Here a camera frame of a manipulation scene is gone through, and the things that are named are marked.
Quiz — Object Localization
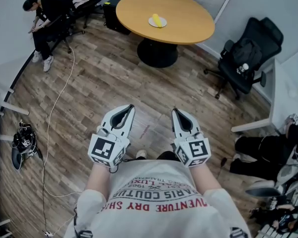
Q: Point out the black computer tower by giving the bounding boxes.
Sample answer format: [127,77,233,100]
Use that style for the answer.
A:
[102,0,132,36]

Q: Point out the black mesh office chair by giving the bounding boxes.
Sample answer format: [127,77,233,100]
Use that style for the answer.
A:
[203,16,285,101]

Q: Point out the yellow banana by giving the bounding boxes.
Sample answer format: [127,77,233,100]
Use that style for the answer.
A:
[151,13,163,29]

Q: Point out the white metal rack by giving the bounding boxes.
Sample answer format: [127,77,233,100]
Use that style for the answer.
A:
[0,74,30,143]

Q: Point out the black table pedestal base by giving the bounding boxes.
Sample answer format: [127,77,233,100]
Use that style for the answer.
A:
[136,37,179,68]

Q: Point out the person's white printed shirt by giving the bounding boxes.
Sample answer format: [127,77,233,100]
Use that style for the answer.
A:
[64,156,253,238]

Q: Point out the person's left forearm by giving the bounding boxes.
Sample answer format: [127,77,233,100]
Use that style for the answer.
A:
[84,162,117,195]

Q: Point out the white cable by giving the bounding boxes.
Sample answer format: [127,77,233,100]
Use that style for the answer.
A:
[41,46,83,235]

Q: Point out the clear bottle white cap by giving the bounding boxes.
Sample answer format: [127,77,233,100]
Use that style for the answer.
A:
[236,63,249,75]

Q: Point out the black backpack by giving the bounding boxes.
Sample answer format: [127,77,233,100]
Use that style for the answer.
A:
[231,37,263,70]

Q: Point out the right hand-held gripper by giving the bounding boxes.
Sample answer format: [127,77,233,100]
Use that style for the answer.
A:
[171,108,212,168]

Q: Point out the gripper device with cables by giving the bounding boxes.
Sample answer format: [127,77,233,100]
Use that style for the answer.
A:
[11,119,43,171]

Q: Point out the person's black trousers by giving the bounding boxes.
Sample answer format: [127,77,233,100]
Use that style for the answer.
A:
[155,150,181,162]

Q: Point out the person's right forearm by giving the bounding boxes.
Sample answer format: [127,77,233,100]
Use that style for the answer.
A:
[188,164,223,193]

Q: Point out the white plate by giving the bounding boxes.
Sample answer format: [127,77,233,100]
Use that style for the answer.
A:
[148,15,168,28]

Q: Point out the white desk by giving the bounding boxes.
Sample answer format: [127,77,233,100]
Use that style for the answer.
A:
[230,58,298,134]

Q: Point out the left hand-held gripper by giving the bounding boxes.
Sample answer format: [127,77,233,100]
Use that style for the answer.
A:
[87,104,137,168]

